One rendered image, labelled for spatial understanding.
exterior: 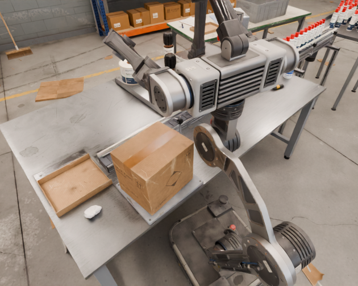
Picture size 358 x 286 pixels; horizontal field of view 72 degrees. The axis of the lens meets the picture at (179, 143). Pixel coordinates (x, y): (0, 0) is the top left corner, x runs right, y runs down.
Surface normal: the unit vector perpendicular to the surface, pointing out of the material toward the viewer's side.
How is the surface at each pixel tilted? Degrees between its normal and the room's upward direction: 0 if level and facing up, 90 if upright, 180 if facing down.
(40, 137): 0
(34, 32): 90
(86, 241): 0
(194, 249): 0
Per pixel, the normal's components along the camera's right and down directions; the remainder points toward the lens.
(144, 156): -0.02, -0.72
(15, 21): 0.50, 0.59
